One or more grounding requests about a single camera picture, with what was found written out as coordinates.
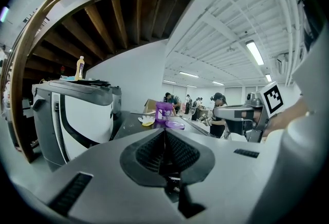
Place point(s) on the yellow glove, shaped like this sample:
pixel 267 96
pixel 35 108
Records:
pixel 148 123

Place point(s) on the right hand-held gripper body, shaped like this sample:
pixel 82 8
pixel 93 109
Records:
pixel 272 99

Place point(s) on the white air conditioner unit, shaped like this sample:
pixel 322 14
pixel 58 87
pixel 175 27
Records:
pixel 282 63

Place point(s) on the cardboard box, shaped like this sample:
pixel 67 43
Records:
pixel 150 106

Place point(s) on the white glove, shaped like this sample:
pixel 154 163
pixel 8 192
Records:
pixel 146 118

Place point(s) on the person's right forearm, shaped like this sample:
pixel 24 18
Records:
pixel 288 117

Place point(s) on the yellow drink bottle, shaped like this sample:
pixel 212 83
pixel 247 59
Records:
pixel 79 68

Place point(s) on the purple plastic bucket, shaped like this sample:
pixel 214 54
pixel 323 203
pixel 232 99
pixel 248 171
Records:
pixel 164 112

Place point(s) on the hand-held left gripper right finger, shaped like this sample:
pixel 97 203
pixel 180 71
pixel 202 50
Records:
pixel 231 179

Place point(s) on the long ceiling light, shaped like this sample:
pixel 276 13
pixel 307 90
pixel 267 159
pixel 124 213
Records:
pixel 268 77
pixel 255 52
pixel 189 74

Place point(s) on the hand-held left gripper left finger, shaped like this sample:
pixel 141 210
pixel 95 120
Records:
pixel 102 179

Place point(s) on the wooden staircase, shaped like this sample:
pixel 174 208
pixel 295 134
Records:
pixel 84 20

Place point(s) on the purple bucket lid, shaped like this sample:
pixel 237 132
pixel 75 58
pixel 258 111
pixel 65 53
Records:
pixel 175 124

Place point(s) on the black countertop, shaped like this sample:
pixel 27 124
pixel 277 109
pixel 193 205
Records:
pixel 133 125

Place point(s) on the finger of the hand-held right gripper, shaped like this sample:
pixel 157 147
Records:
pixel 226 111

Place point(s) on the large white and grey appliance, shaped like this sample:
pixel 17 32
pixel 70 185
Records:
pixel 84 120

